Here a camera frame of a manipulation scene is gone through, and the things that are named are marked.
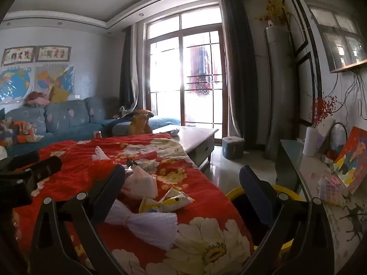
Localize grey standing air conditioner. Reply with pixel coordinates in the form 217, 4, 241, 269
264, 26, 299, 161

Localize blue storage stool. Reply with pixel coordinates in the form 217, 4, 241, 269
222, 136, 245, 159

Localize wall-mounted television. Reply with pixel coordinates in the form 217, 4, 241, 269
301, 0, 367, 73

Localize framed calligraphy poster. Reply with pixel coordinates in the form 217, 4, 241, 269
36, 45, 72, 62
1, 46, 36, 67

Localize world map poster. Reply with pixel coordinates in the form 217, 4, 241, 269
0, 67, 33, 104

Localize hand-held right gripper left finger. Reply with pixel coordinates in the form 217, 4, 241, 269
30, 163, 127, 275

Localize yellow white wrapper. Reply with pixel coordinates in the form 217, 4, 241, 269
139, 186, 191, 214

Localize glass balcony door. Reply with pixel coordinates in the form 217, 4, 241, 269
145, 6, 228, 134

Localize black wall cables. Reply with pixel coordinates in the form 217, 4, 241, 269
335, 69, 367, 113

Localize red berry branches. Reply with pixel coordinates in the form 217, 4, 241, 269
310, 96, 337, 128

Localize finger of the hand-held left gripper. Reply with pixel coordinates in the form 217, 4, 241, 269
0, 150, 40, 173
30, 156, 63, 182

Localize white plastic bag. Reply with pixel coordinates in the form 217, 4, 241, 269
121, 166, 158, 199

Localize yellow cushion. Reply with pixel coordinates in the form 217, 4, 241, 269
50, 86, 68, 104

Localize hanging laundry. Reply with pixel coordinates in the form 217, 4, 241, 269
189, 44, 215, 96

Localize pale picture card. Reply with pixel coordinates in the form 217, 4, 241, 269
317, 117, 336, 153

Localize red floral blanket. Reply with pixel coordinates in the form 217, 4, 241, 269
11, 133, 256, 275

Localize clear pastel bead box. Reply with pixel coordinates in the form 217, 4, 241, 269
318, 173, 345, 207

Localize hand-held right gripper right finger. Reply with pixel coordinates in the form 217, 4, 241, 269
239, 165, 343, 275

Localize country map poster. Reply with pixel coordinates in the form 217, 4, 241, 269
35, 64, 75, 98

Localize orange paper bag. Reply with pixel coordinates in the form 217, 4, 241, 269
130, 110, 152, 135

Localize blue heart-print sofa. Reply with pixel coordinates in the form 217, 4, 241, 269
0, 96, 181, 157

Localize white paper roll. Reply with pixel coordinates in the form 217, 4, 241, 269
303, 126, 320, 157

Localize dark grey long curtain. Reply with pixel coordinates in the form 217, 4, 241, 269
219, 0, 259, 146

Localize grey sheer curtain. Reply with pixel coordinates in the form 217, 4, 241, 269
130, 23, 147, 112

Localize yellow-rimmed bin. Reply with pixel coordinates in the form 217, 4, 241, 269
225, 185, 306, 253

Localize white round object black hoop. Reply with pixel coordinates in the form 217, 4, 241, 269
330, 122, 349, 153

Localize glass-top television stand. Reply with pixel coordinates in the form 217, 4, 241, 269
275, 139, 367, 267

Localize pile of pink clothes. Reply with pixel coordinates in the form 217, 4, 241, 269
24, 91, 50, 106

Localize patchwork cloth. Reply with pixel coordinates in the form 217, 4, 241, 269
0, 119, 43, 146

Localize white coffee table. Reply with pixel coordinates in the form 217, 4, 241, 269
152, 124, 220, 171

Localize yellow artificial flowers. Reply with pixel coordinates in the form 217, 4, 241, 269
255, 0, 291, 26

